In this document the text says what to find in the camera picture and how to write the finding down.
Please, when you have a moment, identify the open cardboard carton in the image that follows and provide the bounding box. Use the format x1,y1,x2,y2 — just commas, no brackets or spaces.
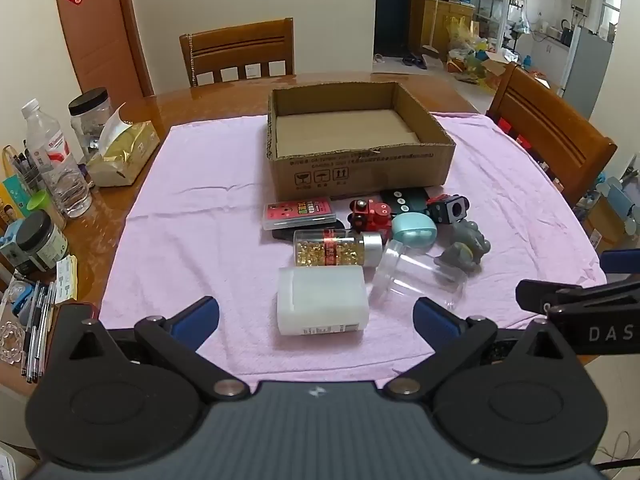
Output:
480,55,521,91

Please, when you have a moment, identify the black red cube toy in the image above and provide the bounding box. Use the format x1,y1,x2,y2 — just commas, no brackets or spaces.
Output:
426,194,471,226

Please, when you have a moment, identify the wooden chair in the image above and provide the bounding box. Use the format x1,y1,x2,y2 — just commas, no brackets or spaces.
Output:
179,18,296,88
486,62,618,206

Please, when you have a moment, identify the pen holder with pens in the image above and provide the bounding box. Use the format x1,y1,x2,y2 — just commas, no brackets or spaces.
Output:
2,145,47,196

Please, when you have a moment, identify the brown cardboard box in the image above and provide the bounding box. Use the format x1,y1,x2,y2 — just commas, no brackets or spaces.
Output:
266,80,457,202

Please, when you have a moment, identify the bundle of pens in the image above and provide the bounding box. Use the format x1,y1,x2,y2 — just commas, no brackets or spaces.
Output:
20,280,58,383

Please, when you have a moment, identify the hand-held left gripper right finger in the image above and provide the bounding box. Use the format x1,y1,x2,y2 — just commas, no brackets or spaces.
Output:
382,297,576,401

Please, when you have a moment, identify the glass ashtray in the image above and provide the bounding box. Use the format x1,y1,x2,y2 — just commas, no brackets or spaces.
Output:
0,322,23,363

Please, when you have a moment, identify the brown wooden door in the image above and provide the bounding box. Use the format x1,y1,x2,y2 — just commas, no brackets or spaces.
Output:
52,0,166,111

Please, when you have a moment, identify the gold capsule bottle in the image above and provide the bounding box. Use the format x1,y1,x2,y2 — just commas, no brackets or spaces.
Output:
293,228,383,271

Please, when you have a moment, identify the dark jar black lid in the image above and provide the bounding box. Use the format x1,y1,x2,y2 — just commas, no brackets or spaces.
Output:
12,210,68,273

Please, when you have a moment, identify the black flat device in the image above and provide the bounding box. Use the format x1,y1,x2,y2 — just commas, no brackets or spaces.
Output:
271,220,347,242

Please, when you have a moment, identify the green lid container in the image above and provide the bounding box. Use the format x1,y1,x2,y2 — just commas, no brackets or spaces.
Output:
26,191,68,231

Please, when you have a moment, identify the red toy robot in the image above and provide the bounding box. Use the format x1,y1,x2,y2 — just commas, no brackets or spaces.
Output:
347,198,396,235

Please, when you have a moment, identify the metal storage shelf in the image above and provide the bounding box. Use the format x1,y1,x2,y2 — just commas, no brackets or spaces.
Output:
475,0,506,41

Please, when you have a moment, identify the gold tissue pack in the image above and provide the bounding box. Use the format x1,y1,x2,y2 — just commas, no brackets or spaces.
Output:
85,102,161,188

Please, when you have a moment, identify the pink towel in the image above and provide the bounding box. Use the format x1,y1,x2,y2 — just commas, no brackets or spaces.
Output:
100,112,608,378

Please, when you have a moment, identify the black digital timer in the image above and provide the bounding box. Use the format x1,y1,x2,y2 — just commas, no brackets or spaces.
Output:
380,188,431,216

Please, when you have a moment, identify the red card case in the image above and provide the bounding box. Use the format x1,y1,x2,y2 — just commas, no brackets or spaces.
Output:
261,198,335,231

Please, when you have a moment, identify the clear jar black lid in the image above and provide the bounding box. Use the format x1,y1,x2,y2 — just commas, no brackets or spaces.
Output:
68,87,112,161

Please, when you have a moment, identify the small white paper box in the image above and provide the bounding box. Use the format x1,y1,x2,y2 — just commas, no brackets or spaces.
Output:
56,255,79,303

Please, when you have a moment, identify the clear water bottle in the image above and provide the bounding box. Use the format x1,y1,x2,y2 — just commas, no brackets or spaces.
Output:
21,98,93,218

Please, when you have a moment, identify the wooden cabinet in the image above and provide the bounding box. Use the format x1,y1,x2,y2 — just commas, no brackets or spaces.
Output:
417,0,476,56

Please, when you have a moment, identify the grey refrigerator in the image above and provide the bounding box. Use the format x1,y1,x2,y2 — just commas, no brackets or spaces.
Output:
560,27,613,118

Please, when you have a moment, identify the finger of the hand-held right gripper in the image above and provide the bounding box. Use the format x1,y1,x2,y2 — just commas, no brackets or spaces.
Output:
601,248,640,274
516,278,640,317

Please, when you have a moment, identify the white plastic box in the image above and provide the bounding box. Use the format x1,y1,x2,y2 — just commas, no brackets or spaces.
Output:
276,265,370,336

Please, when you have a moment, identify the teal earbud case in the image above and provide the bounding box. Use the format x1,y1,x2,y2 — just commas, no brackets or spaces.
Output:
391,212,438,253

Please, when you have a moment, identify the clear plastic jar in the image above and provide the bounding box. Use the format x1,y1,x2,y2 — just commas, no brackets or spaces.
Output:
372,239,468,311

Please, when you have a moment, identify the yellow plastic bag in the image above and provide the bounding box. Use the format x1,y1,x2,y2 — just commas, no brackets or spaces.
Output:
446,16,476,51

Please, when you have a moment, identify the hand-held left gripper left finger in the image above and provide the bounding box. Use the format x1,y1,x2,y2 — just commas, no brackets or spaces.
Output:
47,296,250,402

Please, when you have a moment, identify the grey animal toy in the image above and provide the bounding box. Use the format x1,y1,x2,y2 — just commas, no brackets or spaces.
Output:
433,218,492,273

